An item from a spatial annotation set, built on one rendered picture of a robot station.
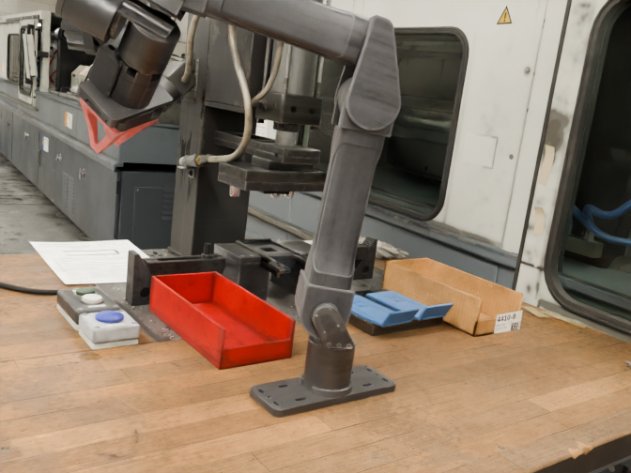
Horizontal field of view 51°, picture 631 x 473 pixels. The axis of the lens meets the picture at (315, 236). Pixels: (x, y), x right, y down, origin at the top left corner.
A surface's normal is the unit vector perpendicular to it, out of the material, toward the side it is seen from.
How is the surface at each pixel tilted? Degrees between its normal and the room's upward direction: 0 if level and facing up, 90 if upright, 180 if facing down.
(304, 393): 0
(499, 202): 90
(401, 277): 90
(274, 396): 0
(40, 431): 0
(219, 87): 90
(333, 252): 82
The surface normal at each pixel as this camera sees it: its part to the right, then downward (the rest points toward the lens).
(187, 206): -0.80, 0.03
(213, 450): 0.12, -0.97
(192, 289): 0.58, 0.25
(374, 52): 0.13, 0.23
